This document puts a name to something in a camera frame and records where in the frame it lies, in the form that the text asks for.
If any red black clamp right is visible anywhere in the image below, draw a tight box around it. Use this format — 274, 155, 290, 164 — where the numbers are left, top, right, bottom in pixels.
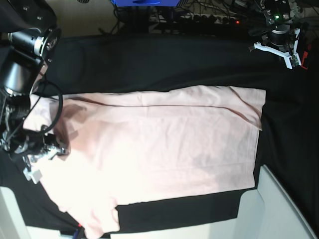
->
301, 44, 312, 70

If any pink T-shirt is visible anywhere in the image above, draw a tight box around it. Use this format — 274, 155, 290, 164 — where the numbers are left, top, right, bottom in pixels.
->
30, 86, 266, 239

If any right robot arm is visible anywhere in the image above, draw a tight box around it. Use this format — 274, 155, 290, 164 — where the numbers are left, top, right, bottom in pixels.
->
0, 0, 68, 160

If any white camera bracket right arm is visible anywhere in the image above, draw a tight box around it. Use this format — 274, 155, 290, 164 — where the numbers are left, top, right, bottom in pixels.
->
22, 145, 58, 184

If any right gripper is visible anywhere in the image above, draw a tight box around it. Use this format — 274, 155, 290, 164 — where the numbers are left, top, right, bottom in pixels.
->
0, 129, 71, 162

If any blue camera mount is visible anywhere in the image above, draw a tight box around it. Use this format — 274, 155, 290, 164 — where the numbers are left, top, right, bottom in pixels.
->
111, 0, 179, 7

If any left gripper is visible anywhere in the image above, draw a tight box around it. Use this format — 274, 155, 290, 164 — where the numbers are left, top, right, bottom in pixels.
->
260, 26, 296, 51

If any red black clamp bottom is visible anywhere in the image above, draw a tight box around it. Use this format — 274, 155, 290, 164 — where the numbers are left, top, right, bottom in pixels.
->
72, 224, 85, 239

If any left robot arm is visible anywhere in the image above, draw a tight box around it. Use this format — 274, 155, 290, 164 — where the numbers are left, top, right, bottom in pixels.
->
256, 0, 298, 52

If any black power strip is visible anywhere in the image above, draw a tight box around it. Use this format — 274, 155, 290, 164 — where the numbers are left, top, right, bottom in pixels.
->
150, 13, 242, 25

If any red black clamp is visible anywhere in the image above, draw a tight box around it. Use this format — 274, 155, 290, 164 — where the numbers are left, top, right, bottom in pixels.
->
72, 224, 85, 239
301, 44, 312, 70

